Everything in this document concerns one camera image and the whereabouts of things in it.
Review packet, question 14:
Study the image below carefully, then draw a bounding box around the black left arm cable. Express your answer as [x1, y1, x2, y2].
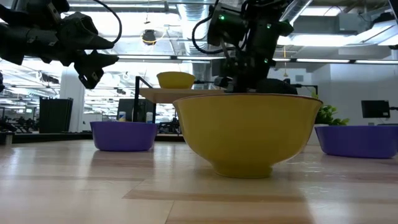
[92, 0, 123, 44]

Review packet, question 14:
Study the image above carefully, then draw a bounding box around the wooden shelf with black frame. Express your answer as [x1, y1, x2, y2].
[132, 75, 318, 124]

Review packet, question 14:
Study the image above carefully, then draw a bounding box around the silver ceiling air duct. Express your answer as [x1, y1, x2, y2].
[177, 2, 212, 56]

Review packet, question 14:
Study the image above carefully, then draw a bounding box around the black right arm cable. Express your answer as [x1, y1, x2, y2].
[191, 14, 237, 56]

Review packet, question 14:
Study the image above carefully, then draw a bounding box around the long ceiling light bar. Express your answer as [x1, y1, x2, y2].
[116, 54, 398, 65]

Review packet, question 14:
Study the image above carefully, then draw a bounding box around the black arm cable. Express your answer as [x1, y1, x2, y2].
[191, 14, 237, 56]
[92, 0, 123, 44]

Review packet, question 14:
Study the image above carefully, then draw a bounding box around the black wall monitor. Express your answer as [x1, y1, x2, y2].
[361, 100, 398, 119]

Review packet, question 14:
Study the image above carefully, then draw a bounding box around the blue-purple plastic bowl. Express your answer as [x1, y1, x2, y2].
[314, 125, 398, 159]
[90, 121, 159, 152]

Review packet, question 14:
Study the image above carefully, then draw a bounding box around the white building column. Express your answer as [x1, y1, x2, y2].
[60, 67, 85, 133]

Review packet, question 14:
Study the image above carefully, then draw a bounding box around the black ceiling device yellow cable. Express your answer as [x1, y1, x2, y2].
[142, 29, 157, 46]

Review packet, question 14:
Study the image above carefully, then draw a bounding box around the black rig frame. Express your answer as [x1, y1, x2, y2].
[11, 131, 186, 144]

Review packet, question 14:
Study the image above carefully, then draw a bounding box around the green leafy plant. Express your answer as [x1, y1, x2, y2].
[312, 93, 351, 127]

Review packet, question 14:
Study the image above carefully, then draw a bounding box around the tall black cabinet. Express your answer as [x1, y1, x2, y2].
[39, 97, 74, 134]

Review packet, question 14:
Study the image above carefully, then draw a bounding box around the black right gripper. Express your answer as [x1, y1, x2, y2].
[213, 46, 299, 95]

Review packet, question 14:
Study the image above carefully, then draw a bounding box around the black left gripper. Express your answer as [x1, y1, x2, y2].
[0, 11, 120, 90]

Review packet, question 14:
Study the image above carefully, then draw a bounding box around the yellow hanging cord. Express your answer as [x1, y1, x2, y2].
[282, 46, 289, 78]

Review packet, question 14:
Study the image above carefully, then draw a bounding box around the yellow leaf-patterned ceramic bowl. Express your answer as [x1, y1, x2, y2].
[172, 93, 323, 180]
[156, 71, 196, 90]

